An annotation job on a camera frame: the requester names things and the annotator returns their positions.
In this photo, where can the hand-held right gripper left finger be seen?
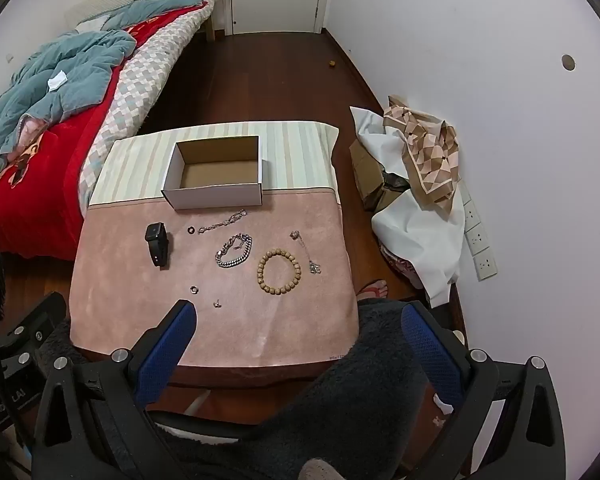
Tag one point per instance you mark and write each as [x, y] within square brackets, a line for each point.
[165, 355]

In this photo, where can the foot in red sandal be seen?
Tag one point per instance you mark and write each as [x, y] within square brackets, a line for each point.
[367, 290]

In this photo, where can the white cardboard box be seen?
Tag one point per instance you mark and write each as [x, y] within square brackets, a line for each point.
[215, 197]

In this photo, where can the brown cardboard box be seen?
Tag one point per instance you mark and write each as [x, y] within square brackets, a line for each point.
[367, 170]

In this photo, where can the brown patterned cloth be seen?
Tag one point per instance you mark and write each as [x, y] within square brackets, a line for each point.
[430, 160]

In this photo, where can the teal quilt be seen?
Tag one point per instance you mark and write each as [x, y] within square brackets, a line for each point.
[55, 55]

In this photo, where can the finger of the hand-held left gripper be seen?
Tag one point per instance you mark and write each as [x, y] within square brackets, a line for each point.
[42, 310]

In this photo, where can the black smartwatch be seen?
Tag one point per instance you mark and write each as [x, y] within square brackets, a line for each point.
[156, 240]

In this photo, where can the person's foot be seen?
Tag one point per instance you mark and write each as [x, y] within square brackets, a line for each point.
[380, 287]

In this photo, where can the white tissue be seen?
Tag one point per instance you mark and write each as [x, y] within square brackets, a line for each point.
[57, 81]

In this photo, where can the dark plastic bag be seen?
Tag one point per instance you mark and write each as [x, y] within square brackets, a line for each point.
[395, 181]

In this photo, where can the wooden bed frame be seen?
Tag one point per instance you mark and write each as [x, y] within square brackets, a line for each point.
[211, 27]

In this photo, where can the pink striped cloth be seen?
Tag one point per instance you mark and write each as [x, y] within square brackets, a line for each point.
[405, 266]

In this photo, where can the bed with red blanket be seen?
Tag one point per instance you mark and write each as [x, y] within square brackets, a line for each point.
[40, 185]

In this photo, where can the checkered quilt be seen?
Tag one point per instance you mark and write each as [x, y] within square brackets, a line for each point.
[140, 75]

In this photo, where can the pink and striped table mat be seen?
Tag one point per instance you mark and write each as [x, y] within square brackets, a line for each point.
[180, 270]

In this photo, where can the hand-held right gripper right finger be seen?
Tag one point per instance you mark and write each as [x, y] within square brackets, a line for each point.
[432, 355]

